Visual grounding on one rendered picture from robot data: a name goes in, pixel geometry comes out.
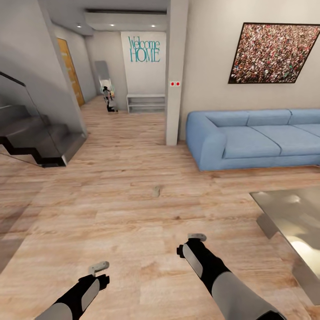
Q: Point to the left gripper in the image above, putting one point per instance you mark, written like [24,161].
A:
[103,280]

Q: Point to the door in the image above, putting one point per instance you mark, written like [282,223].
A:
[71,72]

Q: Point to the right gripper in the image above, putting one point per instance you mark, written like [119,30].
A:
[179,251]

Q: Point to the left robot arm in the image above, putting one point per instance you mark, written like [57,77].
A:
[74,303]

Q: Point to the stairs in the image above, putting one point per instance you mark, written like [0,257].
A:
[28,136]

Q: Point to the pillar candle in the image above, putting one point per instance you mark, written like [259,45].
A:
[156,191]

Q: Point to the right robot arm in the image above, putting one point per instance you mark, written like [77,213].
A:
[234,298]

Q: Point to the picture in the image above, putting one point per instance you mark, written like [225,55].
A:
[272,53]

